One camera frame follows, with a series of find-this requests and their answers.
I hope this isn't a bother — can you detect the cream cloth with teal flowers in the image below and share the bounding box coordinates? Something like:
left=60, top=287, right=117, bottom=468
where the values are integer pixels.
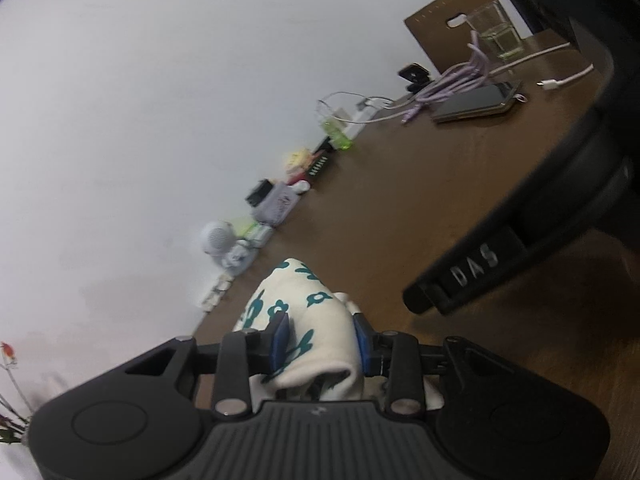
left=232, top=257, right=446, bottom=409

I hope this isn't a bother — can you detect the white letter blocks ornament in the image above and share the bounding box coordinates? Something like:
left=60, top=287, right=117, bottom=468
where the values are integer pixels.
left=200, top=274, right=234, bottom=312

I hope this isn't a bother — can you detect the green white packet stack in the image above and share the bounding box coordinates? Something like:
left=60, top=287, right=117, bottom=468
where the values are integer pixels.
left=230, top=217, right=273, bottom=248

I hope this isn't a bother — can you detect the white round robot toy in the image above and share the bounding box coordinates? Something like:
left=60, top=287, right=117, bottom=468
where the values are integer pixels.
left=201, top=221, right=257, bottom=276

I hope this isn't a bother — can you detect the black smartphone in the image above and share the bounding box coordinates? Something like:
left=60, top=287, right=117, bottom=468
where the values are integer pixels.
left=431, top=81, right=522, bottom=124

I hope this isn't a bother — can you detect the black small device on tin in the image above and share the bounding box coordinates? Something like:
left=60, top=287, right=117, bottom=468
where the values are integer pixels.
left=245, top=179, right=273, bottom=208

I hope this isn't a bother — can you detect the yellow snack packet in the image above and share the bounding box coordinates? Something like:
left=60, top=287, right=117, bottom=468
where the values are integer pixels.
left=284, top=148, right=314, bottom=176

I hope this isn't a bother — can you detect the clear drinking glass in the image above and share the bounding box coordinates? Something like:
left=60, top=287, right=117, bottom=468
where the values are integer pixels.
left=466, top=0, right=524, bottom=61

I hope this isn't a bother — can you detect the green plastic cup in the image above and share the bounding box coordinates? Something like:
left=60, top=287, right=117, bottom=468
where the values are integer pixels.
left=317, top=101, right=352, bottom=151

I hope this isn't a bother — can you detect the white power strip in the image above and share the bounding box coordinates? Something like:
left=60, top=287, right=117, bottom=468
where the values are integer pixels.
left=344, top=102, right=392, bottom=140

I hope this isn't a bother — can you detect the pink artificial flower bouquet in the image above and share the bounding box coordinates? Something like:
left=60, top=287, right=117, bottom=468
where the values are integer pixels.
left=0, top=341, right=32, bottom=446

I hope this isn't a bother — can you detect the white charging cable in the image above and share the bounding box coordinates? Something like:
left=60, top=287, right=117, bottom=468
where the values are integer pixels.
left=489, top=41, right=597, bottom=92

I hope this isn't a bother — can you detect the brown cardboard panel with handle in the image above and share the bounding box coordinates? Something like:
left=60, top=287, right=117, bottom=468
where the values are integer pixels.
left=405, top=0, right=498, bottom=73

